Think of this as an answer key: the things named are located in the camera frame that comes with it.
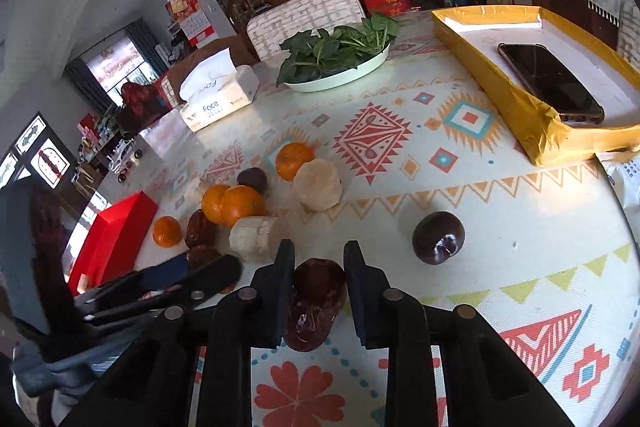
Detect patterned cushion chair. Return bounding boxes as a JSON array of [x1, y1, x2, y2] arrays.
[[246, 0, 368, 62]]

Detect white tissue box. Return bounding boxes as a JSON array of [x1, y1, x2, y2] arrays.
[[178, 47, 261, 132]]

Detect red gift box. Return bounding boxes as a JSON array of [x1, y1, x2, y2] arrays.
[[360, 0, 416, 15]]

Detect brown jacket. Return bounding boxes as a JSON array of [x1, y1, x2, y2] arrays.
[[167, 36, 256, 92]]

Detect dark purple passion fruit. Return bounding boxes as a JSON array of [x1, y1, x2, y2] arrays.
[[236, 167, 269, 196], [412, 211, 466, 266]]

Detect red garment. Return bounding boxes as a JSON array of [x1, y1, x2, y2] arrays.
[[119, 82, 161, 128]]

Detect patterned glass door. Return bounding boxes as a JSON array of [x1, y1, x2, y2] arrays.
[[0, 112, 76, 188]]

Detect red cardboard box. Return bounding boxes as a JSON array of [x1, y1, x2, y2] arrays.
[[155, 74, 176, 110]]

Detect green spinach leaves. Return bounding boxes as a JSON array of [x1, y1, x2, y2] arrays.
[[275, 13, 401, 88]]

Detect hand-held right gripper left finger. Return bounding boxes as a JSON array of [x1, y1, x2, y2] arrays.
[[60, 239, 296, 427]]

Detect white packet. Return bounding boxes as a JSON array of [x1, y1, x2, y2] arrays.
[[595, 151, 640, 253]]

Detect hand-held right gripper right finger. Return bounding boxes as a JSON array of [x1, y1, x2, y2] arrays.
[[344, 241, 576, 427]]

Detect peeled sugarcane piece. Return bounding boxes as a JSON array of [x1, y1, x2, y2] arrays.
[[229, 216, 280, 264], [292, 158, 344, 212]]

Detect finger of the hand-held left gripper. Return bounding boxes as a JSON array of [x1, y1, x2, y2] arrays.
[[84, 254, 243, 327], [75, 254, 190, 305]]

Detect yellow cardboard box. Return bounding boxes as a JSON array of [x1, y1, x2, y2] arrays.
[[431, 5, 640, 166]]

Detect black smartphone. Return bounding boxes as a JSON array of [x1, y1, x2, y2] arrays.
[[497, 43, 606, 126]]

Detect small orange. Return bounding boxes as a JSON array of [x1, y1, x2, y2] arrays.
[[152, 216, 183, 249]]

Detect red tray box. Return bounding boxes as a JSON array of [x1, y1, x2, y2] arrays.
[[67, 191, 160, 297]]

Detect white oval plate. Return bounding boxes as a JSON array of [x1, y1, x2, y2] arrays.
[[282, 41, 392, 94]]

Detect grey curtain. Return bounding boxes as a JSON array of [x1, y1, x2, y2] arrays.
[[64, 57, 121, 112], [125, 18, 171, 78]]

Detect red date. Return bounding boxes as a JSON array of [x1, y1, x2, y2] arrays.
[[185, 209, 218, 249], [186, 245, 236, 295], [283, 258, 348, 353]]

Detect person's left forearm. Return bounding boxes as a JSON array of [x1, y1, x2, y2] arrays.
[[29, 189, 86, 343]]

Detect red wall calendar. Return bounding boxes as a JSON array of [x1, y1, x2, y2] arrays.
[[166, 0, 213, 48]]

